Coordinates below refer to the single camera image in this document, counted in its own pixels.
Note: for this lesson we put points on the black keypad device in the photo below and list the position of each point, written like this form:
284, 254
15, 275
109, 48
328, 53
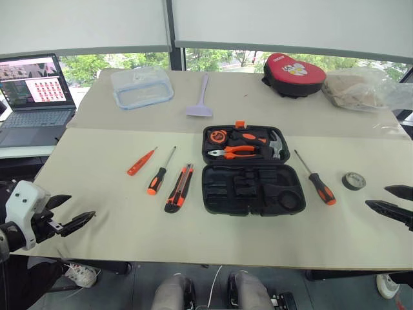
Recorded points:
284, 302

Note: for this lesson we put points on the orange tape measure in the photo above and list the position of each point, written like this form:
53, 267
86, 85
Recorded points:
217, 135

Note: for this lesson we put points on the black orange screwdriver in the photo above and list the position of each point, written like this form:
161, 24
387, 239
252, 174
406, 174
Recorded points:
321, 190
156, 181

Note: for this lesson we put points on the clear plastic food container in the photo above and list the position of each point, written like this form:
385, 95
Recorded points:
142, 88

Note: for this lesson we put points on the orange voltage tester pen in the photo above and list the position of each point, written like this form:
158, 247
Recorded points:
138, 164

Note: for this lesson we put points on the red heart-shaped bag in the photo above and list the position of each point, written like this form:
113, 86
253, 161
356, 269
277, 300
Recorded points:
290, 72

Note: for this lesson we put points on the white side table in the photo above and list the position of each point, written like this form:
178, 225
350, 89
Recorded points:
26, 151

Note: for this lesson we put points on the black tool case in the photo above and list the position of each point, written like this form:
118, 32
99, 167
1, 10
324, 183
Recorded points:
226, 206

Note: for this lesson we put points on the claw hammer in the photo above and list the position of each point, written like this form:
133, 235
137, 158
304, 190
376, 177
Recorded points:
279, 145

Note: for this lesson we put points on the black tape roll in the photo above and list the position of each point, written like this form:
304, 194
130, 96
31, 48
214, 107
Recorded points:
348, 184

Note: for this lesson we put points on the white sneaker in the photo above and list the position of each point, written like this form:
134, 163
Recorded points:
387, 285
82, 274

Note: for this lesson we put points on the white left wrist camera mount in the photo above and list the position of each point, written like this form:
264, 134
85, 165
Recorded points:
22, 200

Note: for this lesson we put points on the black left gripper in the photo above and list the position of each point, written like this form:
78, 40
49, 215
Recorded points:
43, 226

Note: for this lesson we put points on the clear plastic bag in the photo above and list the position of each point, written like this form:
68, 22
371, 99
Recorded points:
351, 90

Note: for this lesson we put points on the purple spatula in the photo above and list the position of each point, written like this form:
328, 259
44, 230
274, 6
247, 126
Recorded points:
200, 109

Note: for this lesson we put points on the orange black utility knife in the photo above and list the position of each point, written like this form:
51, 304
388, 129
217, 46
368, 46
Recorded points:
177, 193

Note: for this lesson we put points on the dark window pillar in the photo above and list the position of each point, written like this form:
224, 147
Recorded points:
177, 59

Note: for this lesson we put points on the white roller blind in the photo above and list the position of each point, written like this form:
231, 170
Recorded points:
80, 22
290, 22

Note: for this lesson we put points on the beige table cover sheet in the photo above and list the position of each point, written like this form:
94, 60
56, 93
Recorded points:
129, 232
245, 103

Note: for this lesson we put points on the open laptop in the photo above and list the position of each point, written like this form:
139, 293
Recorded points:
35, 97

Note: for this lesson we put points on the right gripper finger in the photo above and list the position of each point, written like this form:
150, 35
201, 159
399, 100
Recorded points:
393, 210
403, 191

